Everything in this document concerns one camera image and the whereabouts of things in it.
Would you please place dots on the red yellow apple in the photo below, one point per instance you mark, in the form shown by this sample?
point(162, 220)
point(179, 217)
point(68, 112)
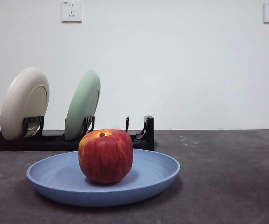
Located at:
point(105, 158)

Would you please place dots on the blue plate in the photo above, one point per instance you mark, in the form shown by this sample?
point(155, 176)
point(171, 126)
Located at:
point(148, 177)

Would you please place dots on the pale green plate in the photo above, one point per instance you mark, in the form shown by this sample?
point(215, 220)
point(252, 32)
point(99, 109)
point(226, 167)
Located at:
point(83, 100)

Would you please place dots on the black plate rack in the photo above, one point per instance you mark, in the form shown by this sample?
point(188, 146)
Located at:
point(43, 144)

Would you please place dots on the cream plate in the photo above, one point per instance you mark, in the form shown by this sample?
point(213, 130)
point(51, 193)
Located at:
point(20, 100)

